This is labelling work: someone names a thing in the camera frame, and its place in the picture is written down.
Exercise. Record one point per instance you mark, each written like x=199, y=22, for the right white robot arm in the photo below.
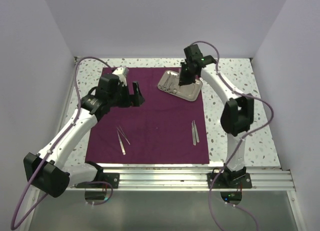
x=237, y=115

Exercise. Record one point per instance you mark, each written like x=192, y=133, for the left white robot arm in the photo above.
x=46, y=169

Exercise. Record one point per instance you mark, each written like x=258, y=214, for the steel scissors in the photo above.
x=168, y=84

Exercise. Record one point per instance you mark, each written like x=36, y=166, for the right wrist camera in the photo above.
x=192, y=53

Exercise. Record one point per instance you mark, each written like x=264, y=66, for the purple cloth wrap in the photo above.
x=165, y=129

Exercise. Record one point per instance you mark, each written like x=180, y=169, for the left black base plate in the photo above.
x=112, y=178

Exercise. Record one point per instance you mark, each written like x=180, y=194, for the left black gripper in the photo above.
x=137, y=100

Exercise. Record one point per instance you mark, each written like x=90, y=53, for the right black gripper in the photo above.
x=183, y=80

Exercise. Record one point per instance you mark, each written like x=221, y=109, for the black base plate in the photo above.
x=112, y=178
x=230, y=181

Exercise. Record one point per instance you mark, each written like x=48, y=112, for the aluminium left side rail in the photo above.
x=67, y=96

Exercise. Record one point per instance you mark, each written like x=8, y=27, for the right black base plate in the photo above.
x=230, y=181

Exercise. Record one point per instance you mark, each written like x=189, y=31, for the thin steel forceps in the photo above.
x=123, y=134

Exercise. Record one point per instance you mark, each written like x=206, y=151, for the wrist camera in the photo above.
x=121, y=71
x=192, y=53

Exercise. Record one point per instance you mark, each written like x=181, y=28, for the steel instrument tray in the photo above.
x=187, y=92

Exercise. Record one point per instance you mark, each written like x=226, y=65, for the aluminium front rail frame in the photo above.
x=195, y=179

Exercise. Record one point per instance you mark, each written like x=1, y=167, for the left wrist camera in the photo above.
x=121, y=71

